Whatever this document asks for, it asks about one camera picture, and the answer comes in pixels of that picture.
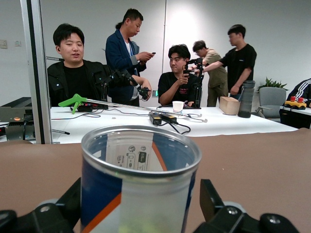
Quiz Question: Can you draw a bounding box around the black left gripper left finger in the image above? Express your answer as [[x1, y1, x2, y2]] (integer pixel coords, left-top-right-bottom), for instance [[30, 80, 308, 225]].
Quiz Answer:
[[0, 178, 82, 233]]

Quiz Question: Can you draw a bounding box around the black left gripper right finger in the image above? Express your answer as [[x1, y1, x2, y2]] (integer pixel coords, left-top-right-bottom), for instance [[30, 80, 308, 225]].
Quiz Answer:
[[194, 179, 299, 233]]

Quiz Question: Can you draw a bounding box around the clear tennis ball can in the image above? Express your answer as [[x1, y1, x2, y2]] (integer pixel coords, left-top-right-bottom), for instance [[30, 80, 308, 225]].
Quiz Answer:
[[80, 125, 202, 233]]

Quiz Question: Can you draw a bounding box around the long white table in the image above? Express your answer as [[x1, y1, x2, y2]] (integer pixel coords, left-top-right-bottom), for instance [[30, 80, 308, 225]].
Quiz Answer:
[[50, 106, 299, 144]]

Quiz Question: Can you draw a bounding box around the black electronics board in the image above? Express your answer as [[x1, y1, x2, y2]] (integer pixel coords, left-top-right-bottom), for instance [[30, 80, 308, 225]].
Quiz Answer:
[[77, 102, 95, 113]]

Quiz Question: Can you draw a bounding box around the black power adapter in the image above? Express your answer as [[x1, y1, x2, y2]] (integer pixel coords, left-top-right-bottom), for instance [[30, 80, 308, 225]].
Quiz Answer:
[[160, 113, 178, 125], [149, 113, 163, 126]]

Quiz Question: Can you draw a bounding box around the light wooden box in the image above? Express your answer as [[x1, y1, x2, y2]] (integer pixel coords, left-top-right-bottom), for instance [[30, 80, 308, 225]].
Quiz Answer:
[[219, 96, 241, 116]]

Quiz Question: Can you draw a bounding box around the black equipment box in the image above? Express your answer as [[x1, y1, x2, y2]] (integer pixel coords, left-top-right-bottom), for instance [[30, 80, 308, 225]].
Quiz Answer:
[[0, 97, 36, 142]]

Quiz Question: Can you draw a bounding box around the white paper cup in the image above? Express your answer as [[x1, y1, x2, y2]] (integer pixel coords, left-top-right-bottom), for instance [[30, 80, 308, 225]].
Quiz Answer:
[[172, 100, 185, 114]]

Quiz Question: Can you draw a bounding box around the grey water bottle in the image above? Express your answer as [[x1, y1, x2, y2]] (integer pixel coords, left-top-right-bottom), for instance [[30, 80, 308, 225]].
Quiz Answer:
[[238, 80, 256, 119]]

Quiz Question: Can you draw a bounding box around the small white side table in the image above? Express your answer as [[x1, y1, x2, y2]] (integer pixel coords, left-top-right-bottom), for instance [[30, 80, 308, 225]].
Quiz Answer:
[[279, 105, 311, 129]]

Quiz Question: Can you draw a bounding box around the grey office chair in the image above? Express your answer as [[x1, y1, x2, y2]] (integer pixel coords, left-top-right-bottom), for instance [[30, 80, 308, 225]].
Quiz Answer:
[[254, 86, 288, 120]]

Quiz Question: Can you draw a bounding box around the man in black jacket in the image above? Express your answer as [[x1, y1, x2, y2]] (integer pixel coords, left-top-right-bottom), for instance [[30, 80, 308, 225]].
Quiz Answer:
[[47, 23, 153, 107]]

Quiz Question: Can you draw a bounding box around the yellow emergency stop box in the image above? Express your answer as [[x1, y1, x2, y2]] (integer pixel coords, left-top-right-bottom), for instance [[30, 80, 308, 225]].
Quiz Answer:
[[284, 96, 308, 110]]

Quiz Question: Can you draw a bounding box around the seated man black t-shirt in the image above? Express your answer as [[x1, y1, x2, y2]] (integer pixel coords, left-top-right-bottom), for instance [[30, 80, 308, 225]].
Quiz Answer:
[[157, 44, 204, 107]]

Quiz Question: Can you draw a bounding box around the green potted plant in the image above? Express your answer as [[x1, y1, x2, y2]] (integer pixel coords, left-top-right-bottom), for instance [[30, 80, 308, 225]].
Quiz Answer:
[[257, 77, 289, 92]]

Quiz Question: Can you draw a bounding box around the person in khaki shirt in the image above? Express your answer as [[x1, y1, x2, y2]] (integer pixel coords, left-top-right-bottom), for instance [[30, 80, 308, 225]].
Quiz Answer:
[[191, 40, 228, 107]]

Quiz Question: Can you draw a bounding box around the person in striped track jacket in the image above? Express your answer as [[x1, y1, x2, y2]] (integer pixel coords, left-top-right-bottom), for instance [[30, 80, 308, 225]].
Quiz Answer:
[[286, 78, 311, 109]]

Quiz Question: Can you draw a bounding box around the standing man black t-shirt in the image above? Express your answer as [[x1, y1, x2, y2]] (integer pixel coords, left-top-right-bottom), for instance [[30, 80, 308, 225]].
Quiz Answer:
[[203, 24, 258, 100]]

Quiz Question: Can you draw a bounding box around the green handled grabber tool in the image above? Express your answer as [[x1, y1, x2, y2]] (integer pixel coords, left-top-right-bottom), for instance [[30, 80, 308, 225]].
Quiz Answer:
[[58, 93, 208, 123]]

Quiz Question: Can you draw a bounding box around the aluminium frame post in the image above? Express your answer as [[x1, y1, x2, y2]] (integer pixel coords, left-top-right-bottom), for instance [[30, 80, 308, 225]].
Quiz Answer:
[[20, 0, 53, 145]]

